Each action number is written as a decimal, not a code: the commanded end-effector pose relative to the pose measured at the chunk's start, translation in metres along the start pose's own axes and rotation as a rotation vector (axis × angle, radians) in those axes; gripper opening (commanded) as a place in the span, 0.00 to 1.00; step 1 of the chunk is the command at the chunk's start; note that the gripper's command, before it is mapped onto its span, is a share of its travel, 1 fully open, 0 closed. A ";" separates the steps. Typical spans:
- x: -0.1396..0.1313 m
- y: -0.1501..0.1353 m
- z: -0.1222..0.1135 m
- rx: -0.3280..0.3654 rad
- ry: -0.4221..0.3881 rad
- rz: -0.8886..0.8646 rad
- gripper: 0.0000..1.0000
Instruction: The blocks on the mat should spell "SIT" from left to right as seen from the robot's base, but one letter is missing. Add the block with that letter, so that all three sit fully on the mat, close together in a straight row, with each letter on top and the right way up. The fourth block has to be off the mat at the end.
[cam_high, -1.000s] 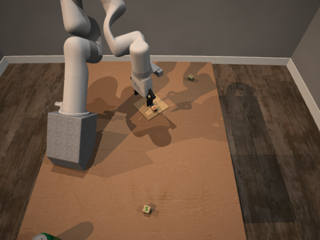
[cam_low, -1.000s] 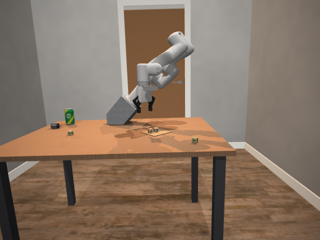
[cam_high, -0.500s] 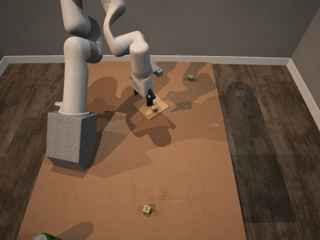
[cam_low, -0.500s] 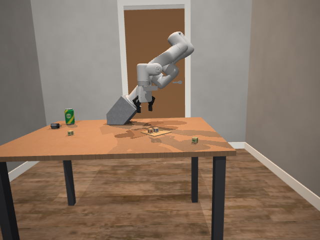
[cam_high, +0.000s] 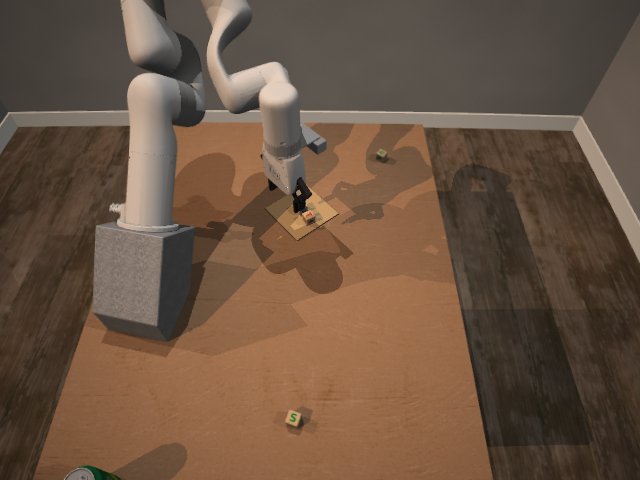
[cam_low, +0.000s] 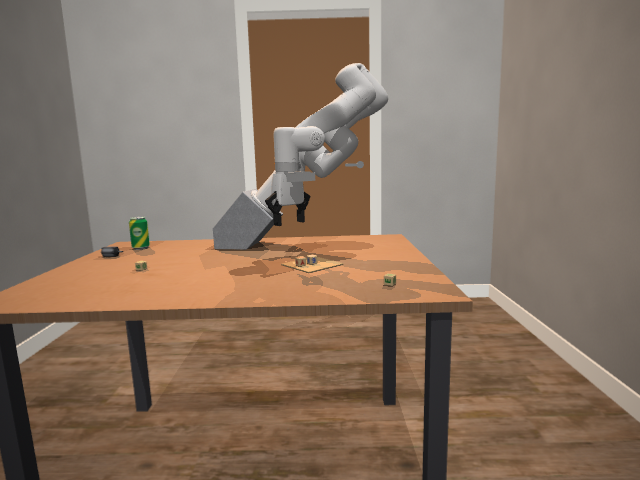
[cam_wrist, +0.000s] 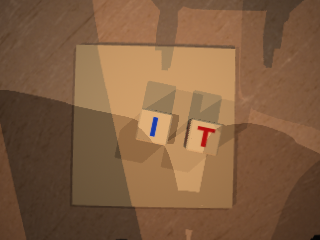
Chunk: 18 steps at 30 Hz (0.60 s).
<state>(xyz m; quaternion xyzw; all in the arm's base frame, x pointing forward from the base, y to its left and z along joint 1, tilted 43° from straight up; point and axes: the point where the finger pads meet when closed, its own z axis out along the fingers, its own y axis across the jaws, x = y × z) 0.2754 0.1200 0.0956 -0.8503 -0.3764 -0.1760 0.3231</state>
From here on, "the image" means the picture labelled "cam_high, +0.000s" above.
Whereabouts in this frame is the tan square mat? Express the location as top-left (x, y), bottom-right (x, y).
top-left (265, 185), bottom-right (338, 240)

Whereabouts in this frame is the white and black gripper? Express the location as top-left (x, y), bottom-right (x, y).
top-left (261, 142), bottom-right (312, 213)

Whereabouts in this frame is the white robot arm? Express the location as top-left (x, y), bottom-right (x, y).
top-left (109, 0), bottom-right (327, 233)

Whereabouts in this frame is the green drink can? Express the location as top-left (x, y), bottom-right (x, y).
top-left (64, 465), bottom-right (121, 480)

